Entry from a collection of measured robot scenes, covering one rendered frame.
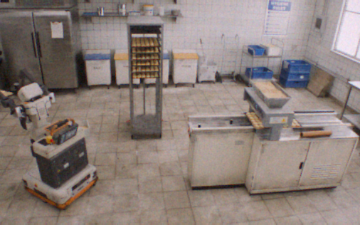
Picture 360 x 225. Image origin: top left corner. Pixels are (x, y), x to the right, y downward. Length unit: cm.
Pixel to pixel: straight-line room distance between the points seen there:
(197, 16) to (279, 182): 447
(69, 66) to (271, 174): 442
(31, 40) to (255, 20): 500
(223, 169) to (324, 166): 125
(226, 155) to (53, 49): 413
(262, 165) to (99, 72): 420
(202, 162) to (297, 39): 534
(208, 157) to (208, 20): 425
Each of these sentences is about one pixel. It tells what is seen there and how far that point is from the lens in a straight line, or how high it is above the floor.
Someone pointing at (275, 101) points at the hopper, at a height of 127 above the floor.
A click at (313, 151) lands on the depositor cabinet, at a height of 66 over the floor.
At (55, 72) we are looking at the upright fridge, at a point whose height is 53.
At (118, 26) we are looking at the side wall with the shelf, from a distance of 676.
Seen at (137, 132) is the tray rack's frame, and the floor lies 15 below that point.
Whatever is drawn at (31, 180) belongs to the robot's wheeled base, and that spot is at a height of 27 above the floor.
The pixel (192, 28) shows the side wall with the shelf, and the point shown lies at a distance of 689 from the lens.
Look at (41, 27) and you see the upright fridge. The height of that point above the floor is 144.
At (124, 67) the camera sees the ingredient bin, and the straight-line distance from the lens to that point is 631.
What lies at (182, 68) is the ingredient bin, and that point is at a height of 47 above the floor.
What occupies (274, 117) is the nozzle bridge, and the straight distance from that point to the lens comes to 307.
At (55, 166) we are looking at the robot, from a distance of 325.
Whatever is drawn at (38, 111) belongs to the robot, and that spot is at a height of 106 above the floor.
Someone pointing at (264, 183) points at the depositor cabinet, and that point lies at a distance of 359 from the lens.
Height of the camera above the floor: 245
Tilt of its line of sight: 26 degrees down
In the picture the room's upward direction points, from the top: 3 degrees clockwise
